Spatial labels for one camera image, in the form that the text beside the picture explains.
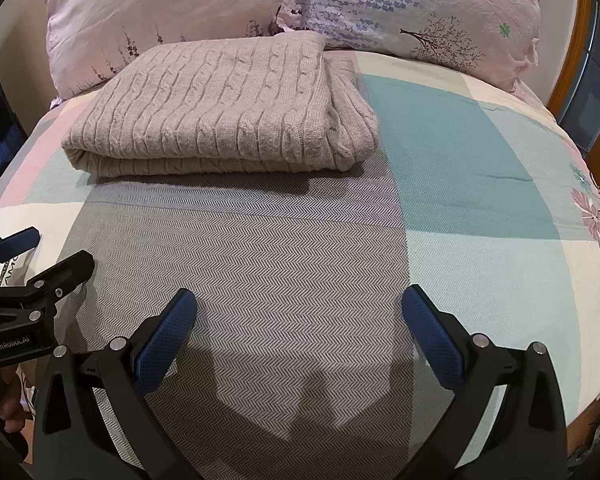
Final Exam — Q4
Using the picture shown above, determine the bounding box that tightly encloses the pink floral pillow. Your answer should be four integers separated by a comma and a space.
40, 0, 301, 100

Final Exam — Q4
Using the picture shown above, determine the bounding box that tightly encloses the pink pillow with tree print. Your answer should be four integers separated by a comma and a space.
276, 0, 562, 92

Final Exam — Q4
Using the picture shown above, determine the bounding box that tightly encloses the wooden bed frame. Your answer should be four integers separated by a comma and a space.
545, 0, 600, 461

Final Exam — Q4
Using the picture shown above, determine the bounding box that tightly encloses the person's left hand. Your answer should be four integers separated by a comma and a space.
0, 364, 35, 432

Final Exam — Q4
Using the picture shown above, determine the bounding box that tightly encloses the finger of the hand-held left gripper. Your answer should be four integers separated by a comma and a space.
0, 250, 96, 322
0, 226, 42, 273

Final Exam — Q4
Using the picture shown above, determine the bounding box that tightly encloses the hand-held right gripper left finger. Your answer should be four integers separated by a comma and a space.
32, 287, 201, 480

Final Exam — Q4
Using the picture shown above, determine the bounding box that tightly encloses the white printed cloth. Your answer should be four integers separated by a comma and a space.
0, 252, 43, 288

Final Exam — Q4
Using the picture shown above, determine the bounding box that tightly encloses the patchwork pastel bed sheet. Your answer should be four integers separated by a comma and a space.
0, 49, 600, 467

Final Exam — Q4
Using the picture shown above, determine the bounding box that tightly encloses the beige cable-knit sweater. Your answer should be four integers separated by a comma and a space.
61, 30, 379, 178

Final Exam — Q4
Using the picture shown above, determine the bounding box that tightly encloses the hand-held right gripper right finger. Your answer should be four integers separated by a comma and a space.
400, 284, 568, 480

